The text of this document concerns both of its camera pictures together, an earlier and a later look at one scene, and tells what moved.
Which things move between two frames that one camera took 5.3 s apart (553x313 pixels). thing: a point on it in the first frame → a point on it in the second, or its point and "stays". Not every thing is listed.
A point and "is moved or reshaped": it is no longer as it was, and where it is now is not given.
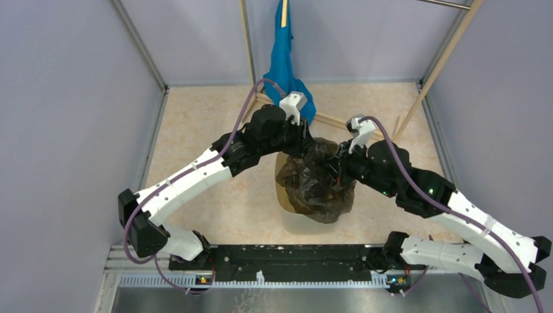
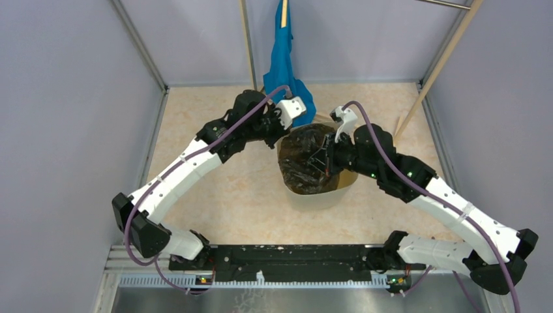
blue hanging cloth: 282,71 stays
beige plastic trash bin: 304,221 → 331,125
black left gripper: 303,139 → 281,131
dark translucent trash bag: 312,186 is moved or reshaped
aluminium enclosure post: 139,45 stays
